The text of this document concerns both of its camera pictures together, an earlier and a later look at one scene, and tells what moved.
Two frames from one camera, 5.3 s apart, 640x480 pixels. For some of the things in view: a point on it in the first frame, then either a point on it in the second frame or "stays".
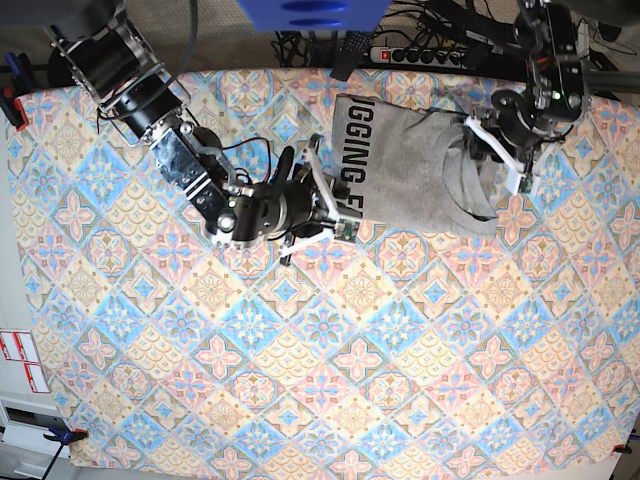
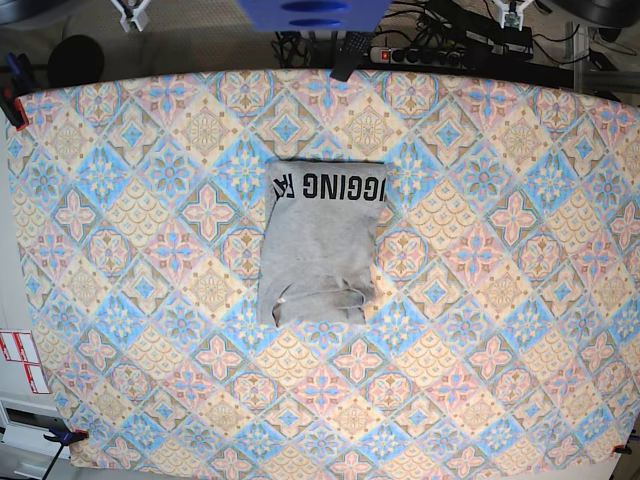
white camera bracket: (345, 230) -> (140, 18)
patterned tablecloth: (160, 347) stays
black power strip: (419, 56) stays
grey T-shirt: (412, 168) -> (316, 242)
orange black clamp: (13, 86) stays
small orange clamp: (621, 448) stays
